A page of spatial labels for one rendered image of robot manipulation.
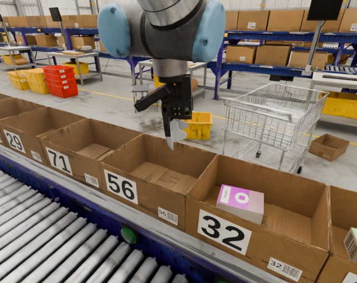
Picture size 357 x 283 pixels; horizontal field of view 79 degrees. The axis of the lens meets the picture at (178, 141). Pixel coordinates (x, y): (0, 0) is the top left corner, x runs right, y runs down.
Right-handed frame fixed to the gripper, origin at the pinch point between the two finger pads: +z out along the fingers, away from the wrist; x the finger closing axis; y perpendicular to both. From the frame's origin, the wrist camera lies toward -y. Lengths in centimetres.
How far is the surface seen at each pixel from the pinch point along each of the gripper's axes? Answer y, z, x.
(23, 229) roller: -69, 41, -2
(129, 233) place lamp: -18.5, 35.5, -6.4
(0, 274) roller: -63, 41, -21
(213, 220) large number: 12.3, 22.1, -10.8
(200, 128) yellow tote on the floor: -2, 106, 228
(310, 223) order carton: 47, 36, 2
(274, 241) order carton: 28.4, 21.4, -17.4
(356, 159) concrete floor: 195, 140, 196
